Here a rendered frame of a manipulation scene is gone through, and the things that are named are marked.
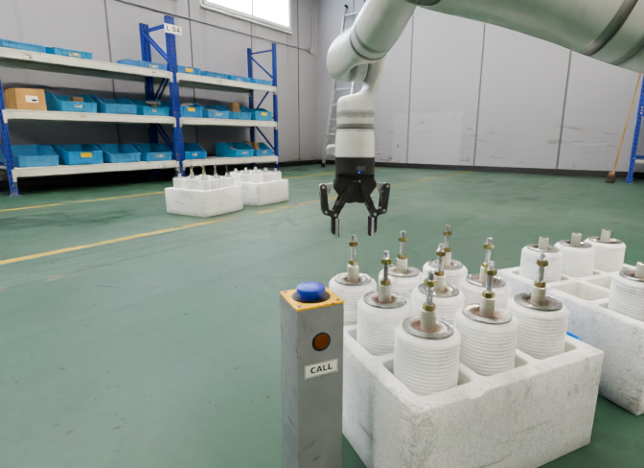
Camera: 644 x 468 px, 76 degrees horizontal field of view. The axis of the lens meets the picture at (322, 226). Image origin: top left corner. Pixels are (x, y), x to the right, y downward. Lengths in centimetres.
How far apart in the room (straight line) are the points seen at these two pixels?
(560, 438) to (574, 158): 625
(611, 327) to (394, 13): 75
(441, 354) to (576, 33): 42
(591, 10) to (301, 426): 59
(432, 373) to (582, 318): 51
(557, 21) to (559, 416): 60
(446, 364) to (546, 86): 655
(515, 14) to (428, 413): 48
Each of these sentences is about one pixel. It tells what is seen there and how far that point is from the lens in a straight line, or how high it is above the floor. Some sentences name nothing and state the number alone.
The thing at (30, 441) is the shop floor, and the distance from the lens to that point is 98.
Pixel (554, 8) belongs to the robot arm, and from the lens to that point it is 50.
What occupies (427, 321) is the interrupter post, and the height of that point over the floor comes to 27.
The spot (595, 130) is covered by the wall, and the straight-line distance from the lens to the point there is 694.
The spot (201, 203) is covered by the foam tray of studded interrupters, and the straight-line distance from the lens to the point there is 290.
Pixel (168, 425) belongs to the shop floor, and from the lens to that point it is 91.
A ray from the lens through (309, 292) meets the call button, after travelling 56.
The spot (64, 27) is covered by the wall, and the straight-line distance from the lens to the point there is 593.
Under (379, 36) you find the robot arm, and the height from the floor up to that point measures 67.
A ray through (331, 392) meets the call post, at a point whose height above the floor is 18.
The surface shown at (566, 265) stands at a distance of 126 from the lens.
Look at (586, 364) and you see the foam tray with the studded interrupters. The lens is 83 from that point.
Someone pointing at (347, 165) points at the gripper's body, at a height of 48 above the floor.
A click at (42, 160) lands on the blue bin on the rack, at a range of 491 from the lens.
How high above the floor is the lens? 53
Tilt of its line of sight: 12 degrees down
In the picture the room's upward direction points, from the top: straight up
